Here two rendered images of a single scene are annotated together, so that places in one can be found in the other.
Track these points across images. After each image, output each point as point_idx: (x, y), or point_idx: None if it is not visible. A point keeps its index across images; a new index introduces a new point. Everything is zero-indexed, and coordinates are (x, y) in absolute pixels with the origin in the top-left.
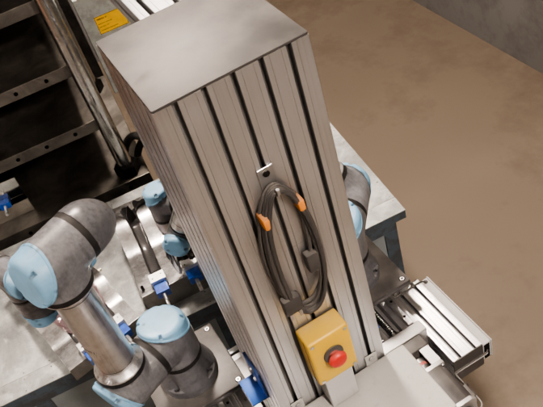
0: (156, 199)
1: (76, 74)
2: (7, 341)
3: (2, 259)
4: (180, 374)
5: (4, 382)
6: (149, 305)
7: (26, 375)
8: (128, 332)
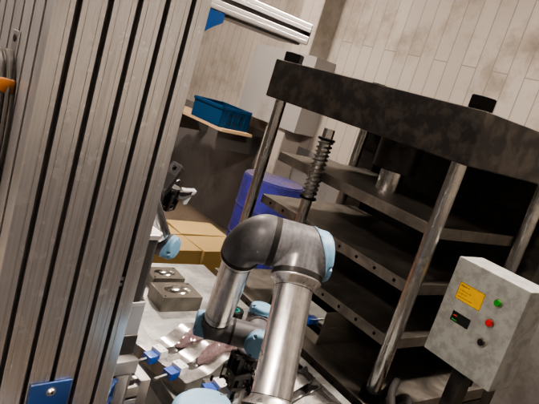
0: (251, 308)
1: (403, 288)
2: None
3: None
4: None
5: (143, 325)
6: None
7: (147, 334)
8: (168, 374)
